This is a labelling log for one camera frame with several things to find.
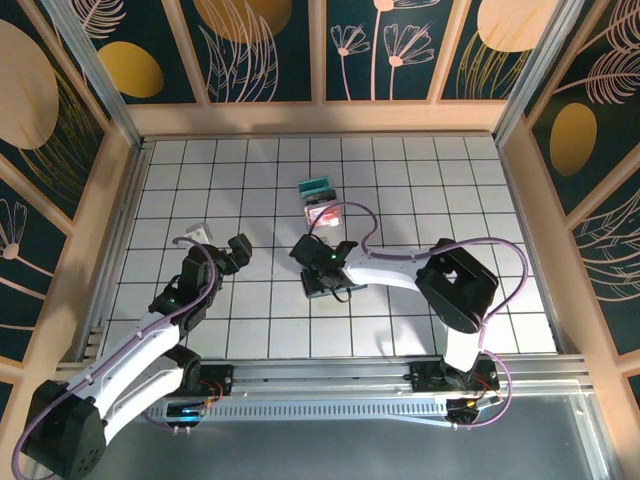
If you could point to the blue card holder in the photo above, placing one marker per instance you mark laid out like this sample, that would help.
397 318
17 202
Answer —
357 288

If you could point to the teal credit card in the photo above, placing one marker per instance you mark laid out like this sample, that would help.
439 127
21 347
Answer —
317 192
312 183

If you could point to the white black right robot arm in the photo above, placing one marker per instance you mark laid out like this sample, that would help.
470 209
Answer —
385 267

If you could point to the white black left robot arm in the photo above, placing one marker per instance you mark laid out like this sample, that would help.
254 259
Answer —
130 360

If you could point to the white card red circles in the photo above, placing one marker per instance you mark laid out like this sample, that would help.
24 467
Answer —
327 216

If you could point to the floral panel single pink flower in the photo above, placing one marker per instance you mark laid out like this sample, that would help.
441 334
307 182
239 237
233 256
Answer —
20 280

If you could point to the grey metal front plate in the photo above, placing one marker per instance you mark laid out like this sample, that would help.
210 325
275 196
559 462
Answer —
320 450

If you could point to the floral panel pink flowers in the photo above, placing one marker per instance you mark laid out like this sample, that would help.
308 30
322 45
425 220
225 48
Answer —
360 75

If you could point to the floral panel orange disc leaves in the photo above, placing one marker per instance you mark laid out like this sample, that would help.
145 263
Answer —
240 50

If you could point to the floral panel small yellow oval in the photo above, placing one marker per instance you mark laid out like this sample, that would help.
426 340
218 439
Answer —
130 70

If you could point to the floral panel large peach disc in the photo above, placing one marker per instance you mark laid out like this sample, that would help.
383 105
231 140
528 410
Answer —
30 100

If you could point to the floral panel pale fern leaves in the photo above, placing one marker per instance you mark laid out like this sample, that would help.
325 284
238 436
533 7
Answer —
615 280

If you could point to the floral panel yellow oval fern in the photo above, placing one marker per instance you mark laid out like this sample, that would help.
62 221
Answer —
600 75

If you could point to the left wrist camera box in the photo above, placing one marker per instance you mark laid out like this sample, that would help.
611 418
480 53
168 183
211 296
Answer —
197 232

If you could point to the aluminium table side rail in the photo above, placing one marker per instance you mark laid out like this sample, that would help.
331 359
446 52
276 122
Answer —
122 225

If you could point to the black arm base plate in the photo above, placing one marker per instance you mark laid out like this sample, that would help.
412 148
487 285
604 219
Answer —
220 380
425 380

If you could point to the aluminium mounting rail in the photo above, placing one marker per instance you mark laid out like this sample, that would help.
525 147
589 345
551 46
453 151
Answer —
320 372

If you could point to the aluminium frame post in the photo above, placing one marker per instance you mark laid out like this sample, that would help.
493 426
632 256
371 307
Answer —
90 65
540 65

